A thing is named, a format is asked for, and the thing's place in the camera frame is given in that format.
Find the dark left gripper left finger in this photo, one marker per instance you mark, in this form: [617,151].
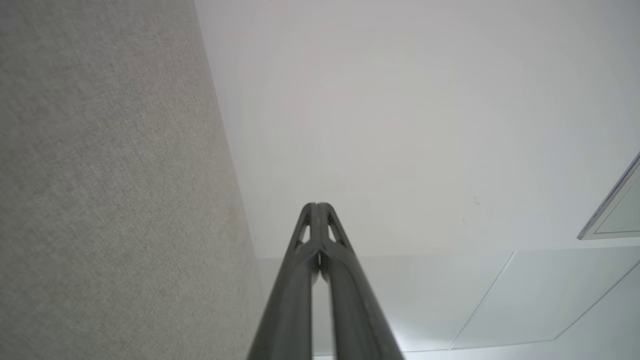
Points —
[292,300]

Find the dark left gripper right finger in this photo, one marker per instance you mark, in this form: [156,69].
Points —
[357,320]

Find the grey framed window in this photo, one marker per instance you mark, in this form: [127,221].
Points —
[622,215]

